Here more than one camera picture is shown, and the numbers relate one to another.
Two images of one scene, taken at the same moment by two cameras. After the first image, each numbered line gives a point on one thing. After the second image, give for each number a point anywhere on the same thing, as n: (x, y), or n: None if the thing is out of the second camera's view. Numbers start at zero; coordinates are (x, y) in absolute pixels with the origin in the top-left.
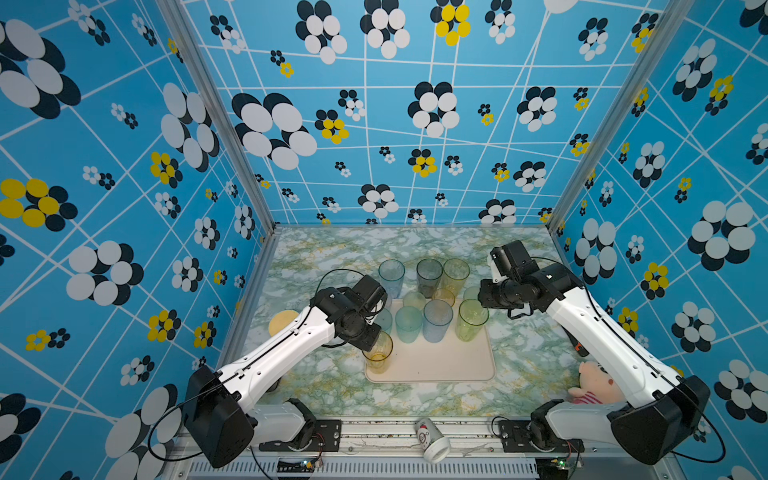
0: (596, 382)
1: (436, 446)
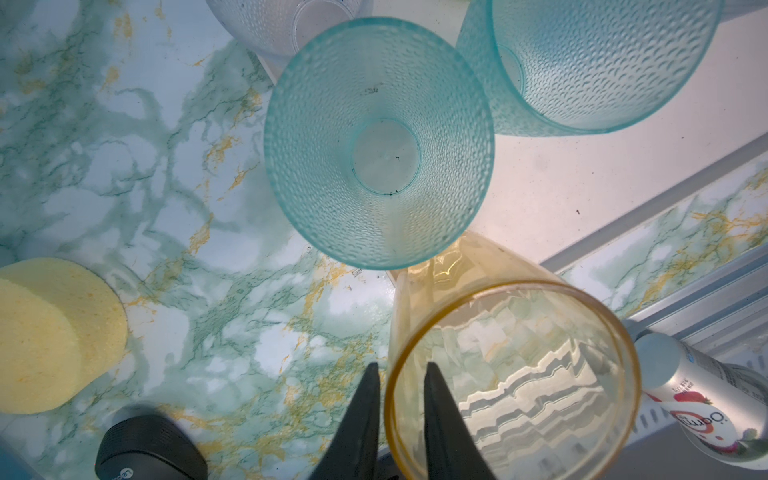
0: None
1: (721, 408)
